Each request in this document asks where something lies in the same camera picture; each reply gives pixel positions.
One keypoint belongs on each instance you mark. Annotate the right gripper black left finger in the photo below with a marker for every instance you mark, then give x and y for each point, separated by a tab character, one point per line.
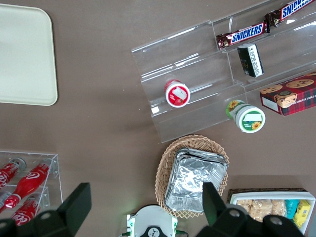
71	212

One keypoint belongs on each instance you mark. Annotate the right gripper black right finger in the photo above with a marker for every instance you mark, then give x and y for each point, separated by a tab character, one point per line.
217	214

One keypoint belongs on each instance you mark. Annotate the aluminium foil tray stack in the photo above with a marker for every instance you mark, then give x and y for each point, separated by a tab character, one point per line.
190	177

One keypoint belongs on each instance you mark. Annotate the dark woven tray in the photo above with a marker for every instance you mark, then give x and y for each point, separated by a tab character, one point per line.
266	190

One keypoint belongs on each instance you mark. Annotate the light wicker basket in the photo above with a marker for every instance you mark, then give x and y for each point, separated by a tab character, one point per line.
168	158

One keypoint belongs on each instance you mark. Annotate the cream plastic tray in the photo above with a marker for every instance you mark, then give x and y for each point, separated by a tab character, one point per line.
24	54

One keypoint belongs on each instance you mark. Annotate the rice cracker packet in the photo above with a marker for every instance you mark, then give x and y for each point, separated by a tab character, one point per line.
279	207
261	208
244	206

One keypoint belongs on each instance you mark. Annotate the clear acrylic bottle rack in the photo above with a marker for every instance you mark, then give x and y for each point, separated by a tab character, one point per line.
55	172

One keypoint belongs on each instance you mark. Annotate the red cola bottle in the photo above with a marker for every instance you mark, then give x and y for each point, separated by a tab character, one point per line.
29	180
24	212
7	174

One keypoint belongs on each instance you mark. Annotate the teal snack packet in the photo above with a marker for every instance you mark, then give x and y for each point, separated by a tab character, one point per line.
292	207

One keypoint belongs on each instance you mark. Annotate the yellow snack packet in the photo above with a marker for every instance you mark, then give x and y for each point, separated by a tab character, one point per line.
303	212

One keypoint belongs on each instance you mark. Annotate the white rectangular snack dish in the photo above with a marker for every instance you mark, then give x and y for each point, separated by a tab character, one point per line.
309	197

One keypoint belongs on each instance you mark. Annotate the green sunflower yogurt cup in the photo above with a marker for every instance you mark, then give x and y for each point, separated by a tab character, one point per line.
249	119

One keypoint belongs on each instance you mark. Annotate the red strawberry yogurt cup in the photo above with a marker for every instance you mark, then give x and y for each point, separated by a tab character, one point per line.
177	95

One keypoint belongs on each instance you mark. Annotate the red plaid cookie box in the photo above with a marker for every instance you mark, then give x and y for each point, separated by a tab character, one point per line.
293	96

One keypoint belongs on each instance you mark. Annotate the clear acrylic stepped shelf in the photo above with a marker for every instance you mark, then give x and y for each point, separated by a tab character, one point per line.
284	49
187	61

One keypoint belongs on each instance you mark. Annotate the Snickers chocolate bar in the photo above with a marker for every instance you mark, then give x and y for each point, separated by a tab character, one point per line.
288	11
244	34

